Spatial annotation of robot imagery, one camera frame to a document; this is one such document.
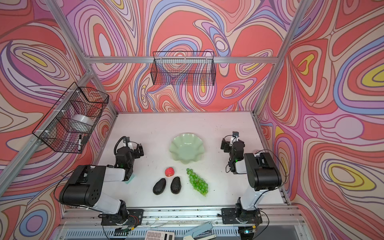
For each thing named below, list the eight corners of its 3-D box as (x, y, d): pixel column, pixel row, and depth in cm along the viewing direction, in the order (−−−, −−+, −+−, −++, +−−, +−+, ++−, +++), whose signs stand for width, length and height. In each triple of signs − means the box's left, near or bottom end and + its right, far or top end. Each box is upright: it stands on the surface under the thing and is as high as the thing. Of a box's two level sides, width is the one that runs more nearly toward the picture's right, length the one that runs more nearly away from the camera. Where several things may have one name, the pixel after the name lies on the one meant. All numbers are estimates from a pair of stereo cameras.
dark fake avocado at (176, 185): (171, 194, 82) (170, 191, 78) (172, 179, 87) (171, 175, 84) (180, 194, 82) (180, 191, 78) (181, 179, 87) (181, 175, 84)
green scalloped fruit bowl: (169, 164, 93) (168, 160, 89) (172, 137, 107) (171, 133, 103) (204, 164, 93) (205, 160, 89) (203, 137, 107) (203, 133, 103)
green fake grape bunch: (182, 176, 88) (182, 173, 85) (189, 169, 91) (189, 166, 87) (203, 197, 81) (204, 194, 77) (210, 189, 84) (211, 186, 80)
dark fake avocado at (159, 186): (152, 193, 82) (151, 191, 79) (160, 179, 87) (158, 176, 84) (161, 196, 81) (159, 194, 78) (167, 181, 86) (166, 179, 83)
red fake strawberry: (165, 176, 88) (164, 173, 85) (166, 170, 91) (165, 167, 87) (173, 176, 88) (173, 173, 85) (174, 170, 91) (173, 167, 87)
